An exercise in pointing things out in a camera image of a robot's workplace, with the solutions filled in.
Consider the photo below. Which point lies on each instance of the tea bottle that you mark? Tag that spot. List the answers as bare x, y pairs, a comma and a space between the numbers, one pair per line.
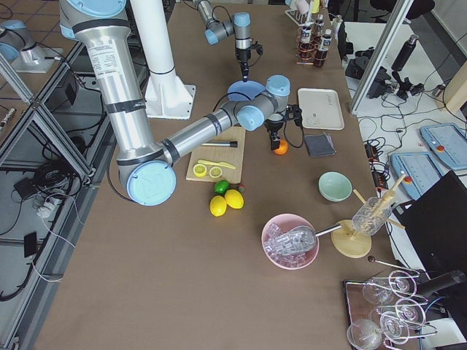
318, 29
305, 45
322, 48

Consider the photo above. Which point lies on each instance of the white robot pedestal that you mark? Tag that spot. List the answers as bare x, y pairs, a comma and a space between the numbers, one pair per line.
166, 95

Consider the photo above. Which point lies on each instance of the blue round plate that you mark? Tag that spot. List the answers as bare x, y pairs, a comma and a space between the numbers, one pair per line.
243, 91

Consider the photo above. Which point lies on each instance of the tea bottle lower outer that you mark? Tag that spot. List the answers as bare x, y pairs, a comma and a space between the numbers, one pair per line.
318, 29

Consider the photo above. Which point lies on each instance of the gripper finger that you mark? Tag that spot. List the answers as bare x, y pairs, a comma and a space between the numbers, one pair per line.
243, 68
277, 141
272, 143
246, 72

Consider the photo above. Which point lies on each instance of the bamboo cutting board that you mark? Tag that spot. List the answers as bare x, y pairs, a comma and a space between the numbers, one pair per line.
231, 155

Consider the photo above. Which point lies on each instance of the pink bowl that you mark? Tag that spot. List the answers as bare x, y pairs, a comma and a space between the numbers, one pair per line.
287, 222

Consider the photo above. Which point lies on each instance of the copper wire bottle rack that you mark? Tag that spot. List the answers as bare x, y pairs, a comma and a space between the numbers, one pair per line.
314, 48

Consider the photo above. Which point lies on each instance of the tea bottle lower middle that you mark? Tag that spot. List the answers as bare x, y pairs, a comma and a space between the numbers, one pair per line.
322, 48

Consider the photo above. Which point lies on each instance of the wine glass rack tray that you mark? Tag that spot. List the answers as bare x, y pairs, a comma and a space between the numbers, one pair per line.
386, 312

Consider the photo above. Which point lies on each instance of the yellow lemon outer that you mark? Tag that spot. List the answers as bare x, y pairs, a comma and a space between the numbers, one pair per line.
218, 206

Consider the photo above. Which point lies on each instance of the near teach pendant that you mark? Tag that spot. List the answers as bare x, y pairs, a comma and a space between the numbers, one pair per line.
420, 169

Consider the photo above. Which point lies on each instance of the pink cup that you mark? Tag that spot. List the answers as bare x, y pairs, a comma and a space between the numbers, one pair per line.
302, 6

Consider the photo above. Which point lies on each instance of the green ceramic bowl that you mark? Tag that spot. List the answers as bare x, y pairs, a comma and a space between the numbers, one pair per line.
334, 186

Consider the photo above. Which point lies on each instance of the lemon slice thin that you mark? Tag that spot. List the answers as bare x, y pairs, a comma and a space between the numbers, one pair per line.
215, 172

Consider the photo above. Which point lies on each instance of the steel ice scoop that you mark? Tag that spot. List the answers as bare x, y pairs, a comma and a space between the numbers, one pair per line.
300, 239

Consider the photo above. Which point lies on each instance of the green lime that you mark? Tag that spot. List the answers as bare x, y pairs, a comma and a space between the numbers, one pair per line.
221, 187

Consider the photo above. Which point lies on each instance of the yellow plastic knife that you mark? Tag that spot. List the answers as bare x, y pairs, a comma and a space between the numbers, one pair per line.
220, 164

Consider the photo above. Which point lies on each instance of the cream rabbit tray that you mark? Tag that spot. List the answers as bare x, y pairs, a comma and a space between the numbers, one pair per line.
320, 109

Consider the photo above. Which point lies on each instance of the tea bottle top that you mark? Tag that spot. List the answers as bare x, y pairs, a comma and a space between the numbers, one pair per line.
305, 45

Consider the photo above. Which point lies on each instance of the clear ice cubes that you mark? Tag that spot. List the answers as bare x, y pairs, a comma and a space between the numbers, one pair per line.
293, 261

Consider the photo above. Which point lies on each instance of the far teach pendant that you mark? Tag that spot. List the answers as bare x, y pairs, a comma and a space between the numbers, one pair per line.
448, 143

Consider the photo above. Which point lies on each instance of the teach pendant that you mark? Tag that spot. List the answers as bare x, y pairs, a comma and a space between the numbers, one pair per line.
420, 169
448, 143

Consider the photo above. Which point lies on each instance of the grey folded cloth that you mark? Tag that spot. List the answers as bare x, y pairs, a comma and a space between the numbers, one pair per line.
319, 145

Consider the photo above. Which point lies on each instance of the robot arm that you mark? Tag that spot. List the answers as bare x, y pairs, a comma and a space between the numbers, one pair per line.
238, 26
145, 165

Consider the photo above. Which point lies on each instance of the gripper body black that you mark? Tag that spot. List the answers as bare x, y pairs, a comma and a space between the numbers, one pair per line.
272, 127
242, 55

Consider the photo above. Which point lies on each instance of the lemon half thick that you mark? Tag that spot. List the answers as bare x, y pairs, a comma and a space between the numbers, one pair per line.
199, 170

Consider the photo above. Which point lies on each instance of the orange mandarin fruit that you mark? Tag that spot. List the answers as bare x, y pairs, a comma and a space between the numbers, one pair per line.
282, 149

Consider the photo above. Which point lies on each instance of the aluminium frame post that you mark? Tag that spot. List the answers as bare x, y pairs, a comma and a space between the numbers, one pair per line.
398, 15

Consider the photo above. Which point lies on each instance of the clear glass mug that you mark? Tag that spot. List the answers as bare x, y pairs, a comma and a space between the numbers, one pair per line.
371, 216

